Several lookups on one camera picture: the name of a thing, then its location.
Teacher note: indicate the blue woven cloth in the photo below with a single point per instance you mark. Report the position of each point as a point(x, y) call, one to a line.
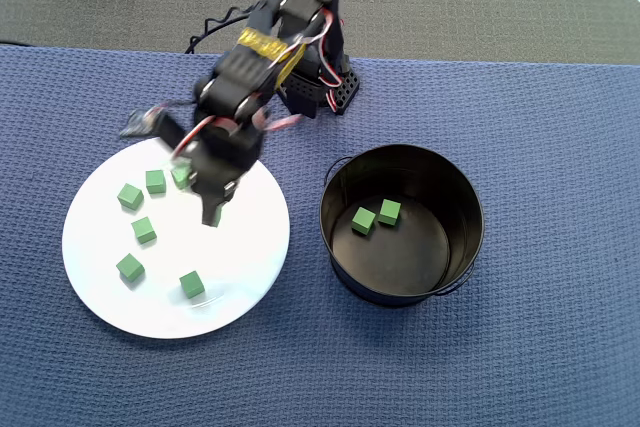
point(450, 372)

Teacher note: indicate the white round plate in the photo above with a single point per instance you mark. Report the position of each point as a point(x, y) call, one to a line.
point(225, 287)

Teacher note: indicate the black metal bucket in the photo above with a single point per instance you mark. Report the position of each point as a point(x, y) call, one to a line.
point(400, 267)

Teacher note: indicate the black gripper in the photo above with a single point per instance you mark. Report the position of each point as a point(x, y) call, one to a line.
point(214, 190)

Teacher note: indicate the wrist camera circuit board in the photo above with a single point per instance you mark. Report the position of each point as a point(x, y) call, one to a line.
point(137, 123)

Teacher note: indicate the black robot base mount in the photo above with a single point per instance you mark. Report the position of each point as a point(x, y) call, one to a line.
point(345, 92)

